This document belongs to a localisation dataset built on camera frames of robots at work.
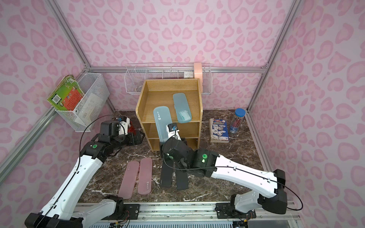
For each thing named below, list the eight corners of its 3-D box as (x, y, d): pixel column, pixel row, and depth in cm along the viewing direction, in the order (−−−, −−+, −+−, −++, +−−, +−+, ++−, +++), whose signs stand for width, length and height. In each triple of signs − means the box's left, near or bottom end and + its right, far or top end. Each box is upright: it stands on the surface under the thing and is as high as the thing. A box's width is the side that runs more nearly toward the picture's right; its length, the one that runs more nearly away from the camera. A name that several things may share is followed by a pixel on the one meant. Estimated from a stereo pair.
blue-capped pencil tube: (228, 132, 106) (234, 116, 92) (231, 122, 111) (236, 107, 98) (236, 134, 104) (243, 119, 91) (239, 125, 110) (245, 109, 97)
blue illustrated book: (210, 142, 102) (211, 140, 99) (208, 121, 115) (208, 118, 112) (230, 142, 102) (231, 140, 99) (225, 121, 115) (226, 118, 112)
